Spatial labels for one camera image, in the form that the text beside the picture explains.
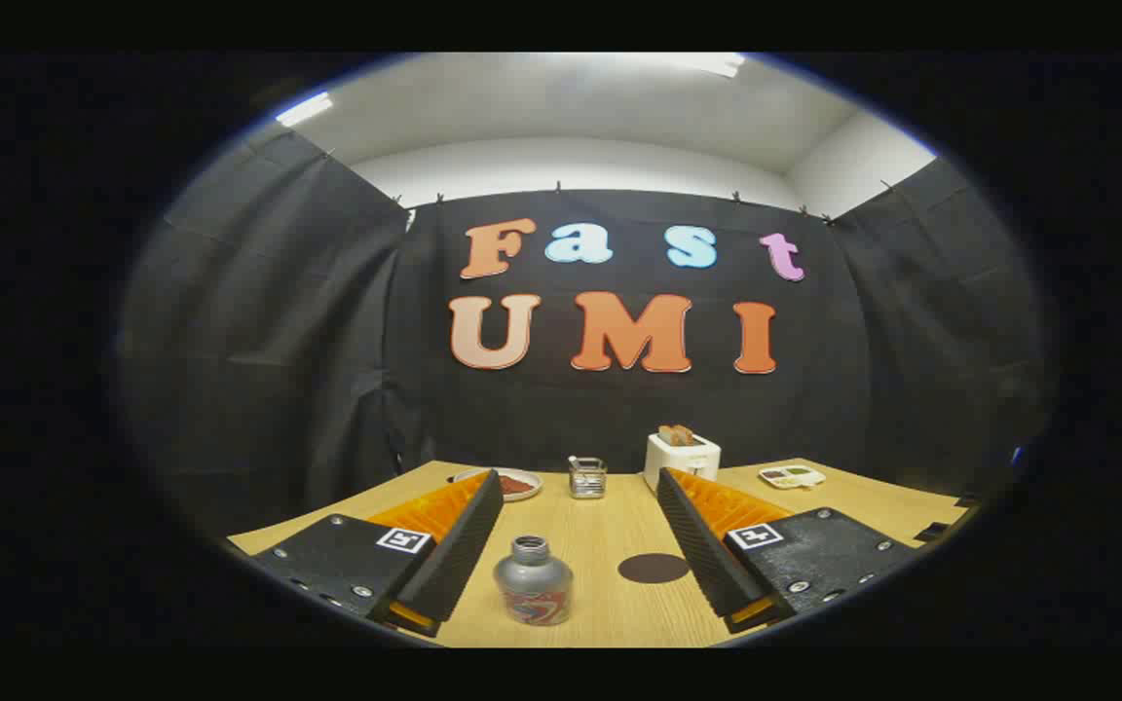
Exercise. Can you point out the dark brown round coaster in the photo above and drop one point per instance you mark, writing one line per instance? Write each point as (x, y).
(654, 569)

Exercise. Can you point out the white compartment tray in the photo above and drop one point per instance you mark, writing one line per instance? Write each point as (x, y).
(792, 477)

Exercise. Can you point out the wooden table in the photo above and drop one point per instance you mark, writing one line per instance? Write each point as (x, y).
(600, 535)

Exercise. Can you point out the red food pieces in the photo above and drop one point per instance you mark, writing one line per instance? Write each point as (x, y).
(515, 484)

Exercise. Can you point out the toast slices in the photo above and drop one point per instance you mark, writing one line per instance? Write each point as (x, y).
(676, 435)

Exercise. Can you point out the ceiling light strip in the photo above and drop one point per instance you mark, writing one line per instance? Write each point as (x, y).
(304, 109)

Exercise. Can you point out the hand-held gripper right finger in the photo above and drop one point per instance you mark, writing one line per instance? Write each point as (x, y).
(702, 555)

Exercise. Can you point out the silver juice bottle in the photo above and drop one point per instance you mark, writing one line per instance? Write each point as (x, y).
(532, 584)

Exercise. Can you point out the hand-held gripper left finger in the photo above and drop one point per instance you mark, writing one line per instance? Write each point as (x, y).
(459, 555)

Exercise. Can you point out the white toaster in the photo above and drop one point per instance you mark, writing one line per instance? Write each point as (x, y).
(683, 462)

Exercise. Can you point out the small glass jar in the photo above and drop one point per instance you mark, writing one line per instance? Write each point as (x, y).
(587, 480)

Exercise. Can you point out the white round plate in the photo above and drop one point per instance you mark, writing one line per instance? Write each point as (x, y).
(527, 495)

